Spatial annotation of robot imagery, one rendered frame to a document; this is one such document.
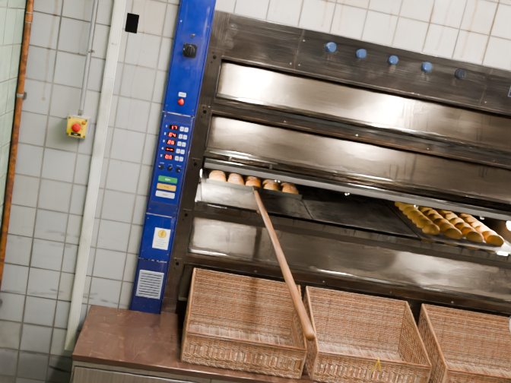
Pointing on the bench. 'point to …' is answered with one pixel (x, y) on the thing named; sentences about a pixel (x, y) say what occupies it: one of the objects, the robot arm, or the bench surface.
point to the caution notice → (161, 238)
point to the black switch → (189, 50)
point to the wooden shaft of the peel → (286, 272)
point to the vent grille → (149, 284)
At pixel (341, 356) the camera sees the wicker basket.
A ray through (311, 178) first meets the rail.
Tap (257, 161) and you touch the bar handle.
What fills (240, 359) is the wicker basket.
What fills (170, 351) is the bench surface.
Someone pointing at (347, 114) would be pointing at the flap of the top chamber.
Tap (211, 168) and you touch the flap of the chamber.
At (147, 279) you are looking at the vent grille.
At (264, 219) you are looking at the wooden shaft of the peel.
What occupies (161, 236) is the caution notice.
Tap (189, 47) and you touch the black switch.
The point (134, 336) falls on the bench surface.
